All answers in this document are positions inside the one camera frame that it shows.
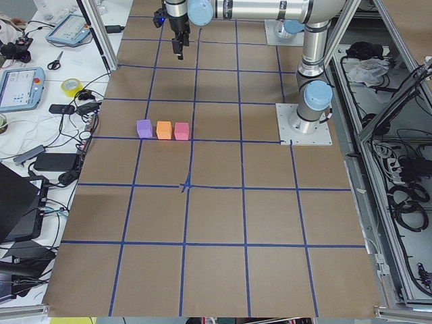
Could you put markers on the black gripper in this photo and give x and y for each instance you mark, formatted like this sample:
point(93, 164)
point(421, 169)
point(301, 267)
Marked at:
point(177, 23)

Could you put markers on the orange foam cube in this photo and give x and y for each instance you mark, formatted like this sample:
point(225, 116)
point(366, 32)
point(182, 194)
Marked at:
point(164, 130)

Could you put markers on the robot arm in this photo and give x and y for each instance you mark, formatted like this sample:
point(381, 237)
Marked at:
point(302, 23)

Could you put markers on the pink foam cube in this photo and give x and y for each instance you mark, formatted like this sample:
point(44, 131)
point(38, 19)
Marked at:
point(182, 131)

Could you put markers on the purple foam cube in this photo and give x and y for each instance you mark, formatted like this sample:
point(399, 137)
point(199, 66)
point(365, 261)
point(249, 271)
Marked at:
point(144, 128)

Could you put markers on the upper teach pendant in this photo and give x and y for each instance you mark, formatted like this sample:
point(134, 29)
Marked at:
point(71, 31)

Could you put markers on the teach pendant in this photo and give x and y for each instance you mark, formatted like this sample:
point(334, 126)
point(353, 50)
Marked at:
point(21, 89)
point(71, 31)

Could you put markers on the yellow tape roll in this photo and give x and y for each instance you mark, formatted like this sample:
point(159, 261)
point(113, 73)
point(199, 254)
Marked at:
point(71, 87)

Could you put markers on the power strip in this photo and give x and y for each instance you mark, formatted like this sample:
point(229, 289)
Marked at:
point(85, 138)

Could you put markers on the black scissors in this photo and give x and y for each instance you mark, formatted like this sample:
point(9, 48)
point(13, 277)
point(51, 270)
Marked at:
point(55, 64)

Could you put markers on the black smartphone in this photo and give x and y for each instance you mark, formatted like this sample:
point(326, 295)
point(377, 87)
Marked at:
point(61, 109)

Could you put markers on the lower teach pendant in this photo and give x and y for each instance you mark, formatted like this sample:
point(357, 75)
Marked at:
point(21, 89)

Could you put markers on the black power adapter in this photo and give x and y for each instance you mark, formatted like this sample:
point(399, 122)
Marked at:
point(55, 161)

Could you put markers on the white crumpled cloth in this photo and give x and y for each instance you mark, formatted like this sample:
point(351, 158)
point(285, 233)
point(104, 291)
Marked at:
point(369, 72)

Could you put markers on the black laptop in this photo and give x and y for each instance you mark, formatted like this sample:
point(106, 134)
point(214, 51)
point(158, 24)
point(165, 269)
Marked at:
point(22, 202)

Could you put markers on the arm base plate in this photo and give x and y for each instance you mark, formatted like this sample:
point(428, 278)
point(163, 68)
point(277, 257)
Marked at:
point(295, 131)
point(284, 33)

